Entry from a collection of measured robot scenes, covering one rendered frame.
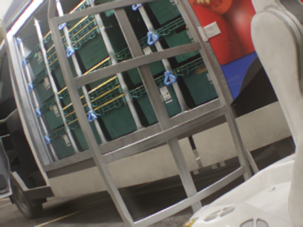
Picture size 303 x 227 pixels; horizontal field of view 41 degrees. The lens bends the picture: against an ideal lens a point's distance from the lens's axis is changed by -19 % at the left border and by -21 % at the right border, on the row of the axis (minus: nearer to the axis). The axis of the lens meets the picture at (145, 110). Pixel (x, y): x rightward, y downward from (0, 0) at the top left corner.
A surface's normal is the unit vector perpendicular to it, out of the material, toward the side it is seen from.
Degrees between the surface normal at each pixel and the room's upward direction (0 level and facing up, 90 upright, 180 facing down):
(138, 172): 90
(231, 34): 90
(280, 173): 74
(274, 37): 90
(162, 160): 90
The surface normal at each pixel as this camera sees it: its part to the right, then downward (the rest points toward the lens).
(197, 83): -0.67, 0.37
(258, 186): 0.26, -0.52
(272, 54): -0.83, 0.31
